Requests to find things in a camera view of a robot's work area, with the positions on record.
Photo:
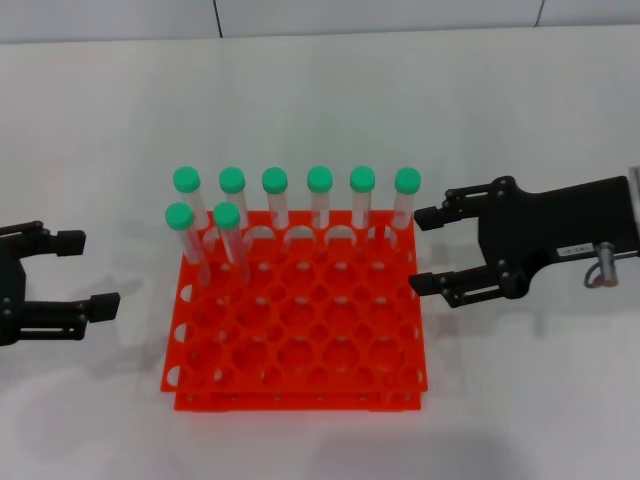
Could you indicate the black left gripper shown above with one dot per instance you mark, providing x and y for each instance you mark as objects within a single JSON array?
[{"x": 12, "y": 280}]

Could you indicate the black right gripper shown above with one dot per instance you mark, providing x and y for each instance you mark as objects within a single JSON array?
[{"x": 550, "y": 225}]

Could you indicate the clear test tube green cap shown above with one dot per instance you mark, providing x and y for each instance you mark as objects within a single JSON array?
[
  {"x": 320, "y": 178},
  {"x": 362, "y": 179},
  {"x": 275, "y": 180},
  {"x": 186, "y": 179},
  {"x": 408, "y": 181},
  {"x": 179, "y": 216},
  {"x": 232, "y": 180},
  {"x": 227, "y": 215}
]

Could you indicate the orange plastic test tube rack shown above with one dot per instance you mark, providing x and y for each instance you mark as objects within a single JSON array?
[{"x": 300, "y": 320}]

